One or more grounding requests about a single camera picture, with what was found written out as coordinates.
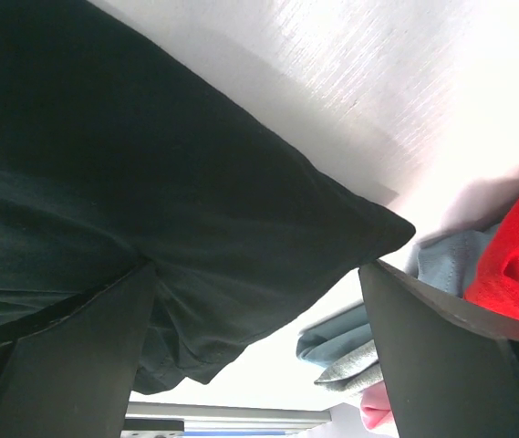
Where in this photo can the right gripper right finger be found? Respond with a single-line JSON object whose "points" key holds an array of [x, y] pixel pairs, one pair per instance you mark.
{"points": [[451, 368]]}

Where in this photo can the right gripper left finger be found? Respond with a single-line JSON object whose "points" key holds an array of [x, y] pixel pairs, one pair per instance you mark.
{"points": [[68, 370]]}

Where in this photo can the black graphic t-shirt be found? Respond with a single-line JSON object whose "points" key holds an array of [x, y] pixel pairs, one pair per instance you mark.
{"points": [[112, 154]]}

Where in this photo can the pink folded t-shirt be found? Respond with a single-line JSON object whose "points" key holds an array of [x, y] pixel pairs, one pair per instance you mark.
{"points": [[375, 410]]}

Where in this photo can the grey folded t-shirt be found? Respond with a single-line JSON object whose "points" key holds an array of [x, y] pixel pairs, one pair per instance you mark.
{"points": [[353, 373]]}

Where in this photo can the light blue folded t-shirt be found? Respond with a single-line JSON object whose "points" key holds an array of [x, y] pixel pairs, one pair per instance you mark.
{"points": [[448, 264]]}

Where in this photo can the aluminium rail frame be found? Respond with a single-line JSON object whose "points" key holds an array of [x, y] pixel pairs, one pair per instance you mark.
{"points": [[216, 418]]}

